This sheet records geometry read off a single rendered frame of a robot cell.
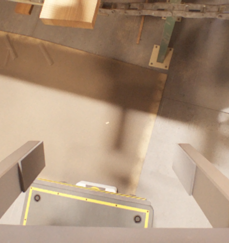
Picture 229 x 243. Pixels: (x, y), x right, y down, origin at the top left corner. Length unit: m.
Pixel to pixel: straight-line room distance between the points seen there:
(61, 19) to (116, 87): 0.88
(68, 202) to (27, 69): 1.13
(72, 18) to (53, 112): 0.99
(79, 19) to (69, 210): 0.88
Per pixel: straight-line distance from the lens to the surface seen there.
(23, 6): 2.04
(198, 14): 0.89
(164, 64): 1.42
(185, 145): 0.16
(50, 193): 1.07
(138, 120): 1.27
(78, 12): 0.55
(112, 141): 1.27
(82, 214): 1.03
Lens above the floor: 1.26
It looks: 78 degrees down
